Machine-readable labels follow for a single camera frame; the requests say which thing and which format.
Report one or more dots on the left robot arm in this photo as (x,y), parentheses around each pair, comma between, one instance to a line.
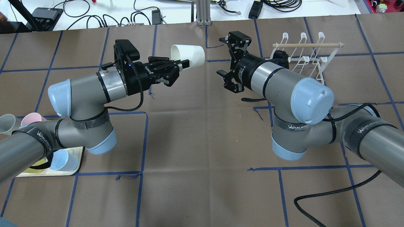
(83,105)

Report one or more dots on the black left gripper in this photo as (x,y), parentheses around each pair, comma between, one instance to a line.
(141,76)

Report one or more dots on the light blue plastic cup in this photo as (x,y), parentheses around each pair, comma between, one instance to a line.
(9,123)

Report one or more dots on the white plastic cup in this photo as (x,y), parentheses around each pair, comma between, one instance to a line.
(194,53)

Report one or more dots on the white wire cup rack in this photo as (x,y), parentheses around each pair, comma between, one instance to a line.
(306,58)

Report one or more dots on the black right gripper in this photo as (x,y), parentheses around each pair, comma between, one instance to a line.
(243,70)

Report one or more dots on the beige plastic tray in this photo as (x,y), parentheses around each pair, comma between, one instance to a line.
(78,151)

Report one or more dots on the aluminium frame post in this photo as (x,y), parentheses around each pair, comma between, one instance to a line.
(203,12)

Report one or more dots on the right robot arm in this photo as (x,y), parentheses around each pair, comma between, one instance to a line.
(304,116)

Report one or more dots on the pink plastic cup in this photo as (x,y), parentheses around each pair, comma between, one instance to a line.
(31,118)

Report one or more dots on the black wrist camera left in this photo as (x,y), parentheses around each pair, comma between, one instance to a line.
(124,51)

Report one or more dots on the yellow plastic cup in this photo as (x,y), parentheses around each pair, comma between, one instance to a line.
(30,170)

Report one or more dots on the black power adapter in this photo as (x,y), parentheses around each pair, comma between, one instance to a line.
(255,10)

